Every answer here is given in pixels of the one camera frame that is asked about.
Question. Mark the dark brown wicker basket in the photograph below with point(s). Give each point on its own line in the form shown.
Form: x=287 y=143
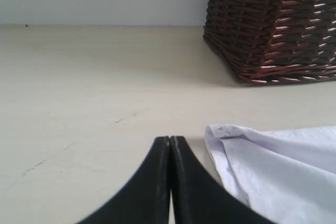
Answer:
x=273 y=41

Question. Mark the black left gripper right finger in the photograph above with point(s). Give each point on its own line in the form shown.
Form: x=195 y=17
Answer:
x=197 y=197

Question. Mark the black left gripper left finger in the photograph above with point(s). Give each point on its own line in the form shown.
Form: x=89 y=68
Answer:
x=145 y=198

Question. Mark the white t-shirt red lettering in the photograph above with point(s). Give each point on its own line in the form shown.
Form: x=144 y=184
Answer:
x=287 y=176

